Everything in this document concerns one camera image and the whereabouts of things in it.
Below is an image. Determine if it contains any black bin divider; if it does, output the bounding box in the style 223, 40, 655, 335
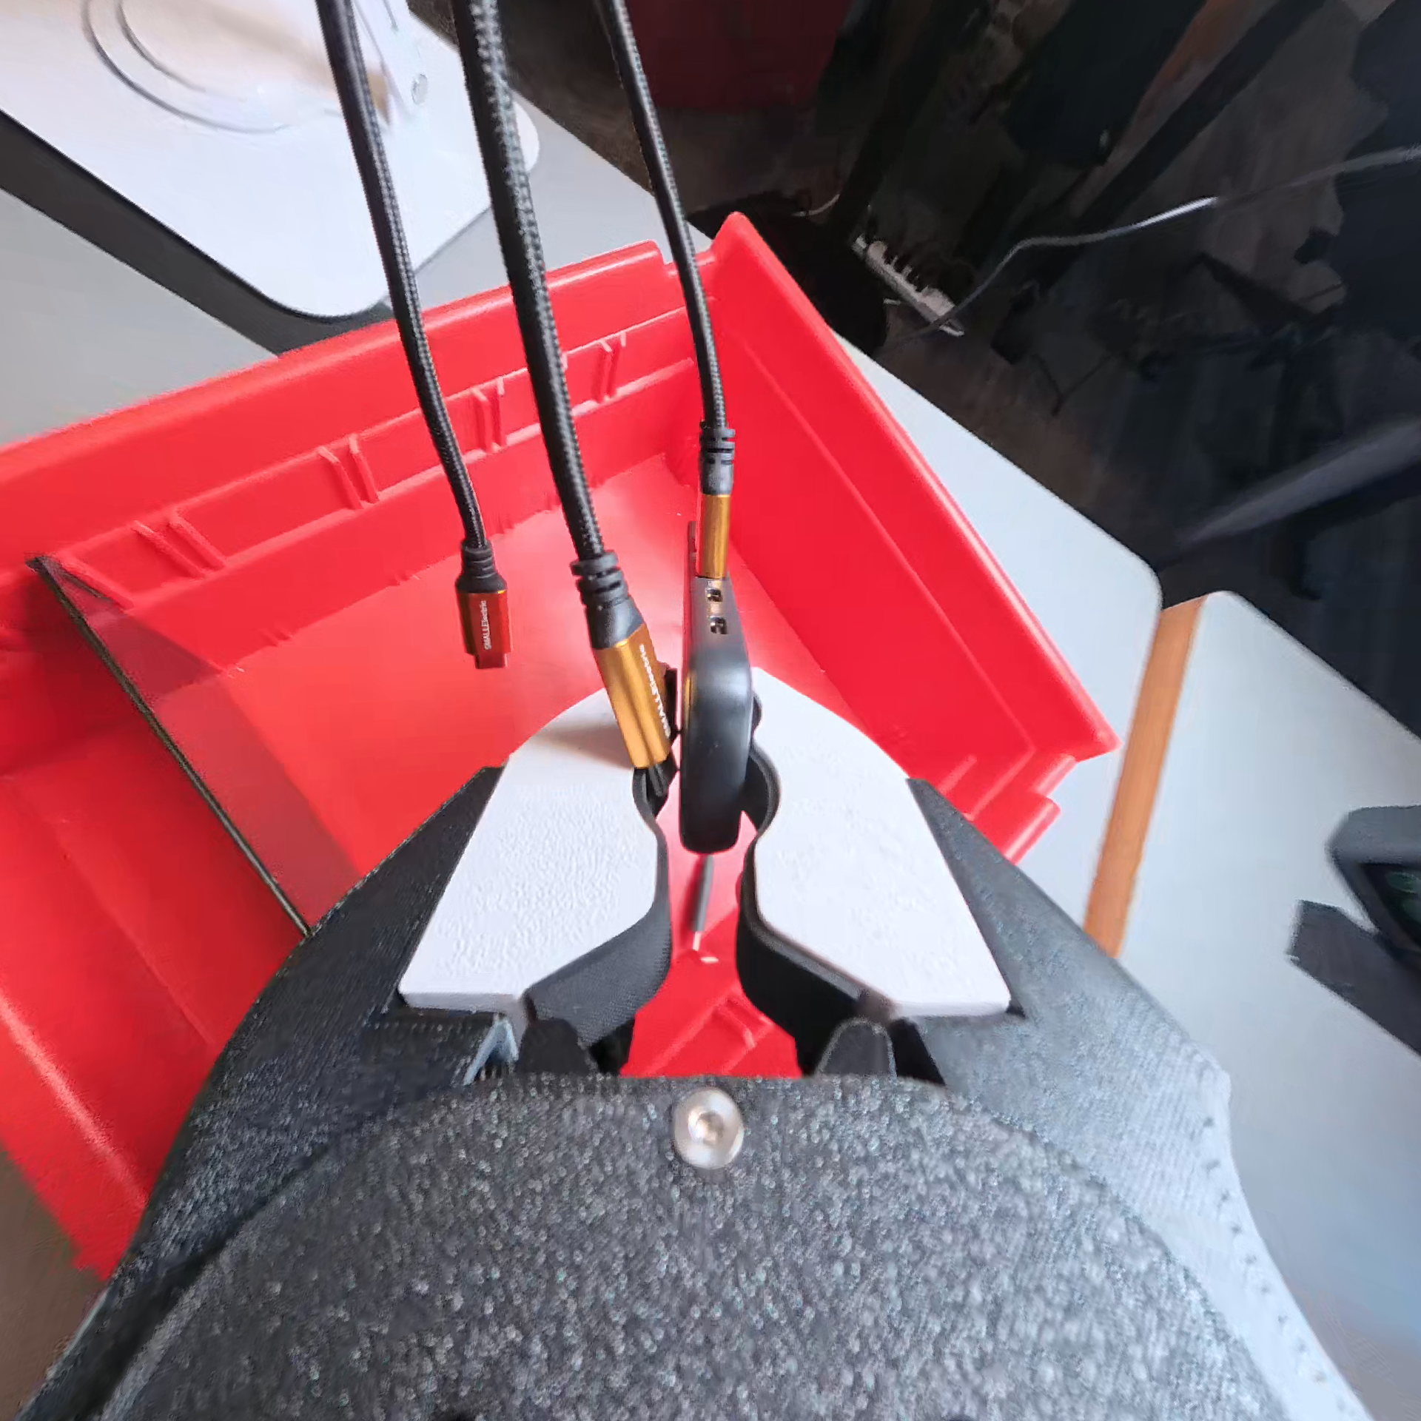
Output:
27, 555, 335, 934

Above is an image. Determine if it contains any black usb hub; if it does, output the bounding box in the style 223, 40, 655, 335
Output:
677, 577, 761, 959

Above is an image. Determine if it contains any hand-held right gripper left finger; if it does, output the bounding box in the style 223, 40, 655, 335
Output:
396, 710, 675, 1016

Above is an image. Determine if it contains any red plastic bin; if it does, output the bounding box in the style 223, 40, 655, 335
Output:
0, 211, 1117, 1279

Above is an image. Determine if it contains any black usb cable orange plug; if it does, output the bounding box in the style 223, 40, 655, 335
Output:
317, 0, 514, 670
594, 0, 736, 580
450, 0, 682, 778

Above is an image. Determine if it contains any grey charger with display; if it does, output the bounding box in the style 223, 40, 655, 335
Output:
1326, 805, 1421, 945

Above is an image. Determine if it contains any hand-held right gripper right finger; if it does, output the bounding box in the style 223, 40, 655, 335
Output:
733, 682, 1025, 1018

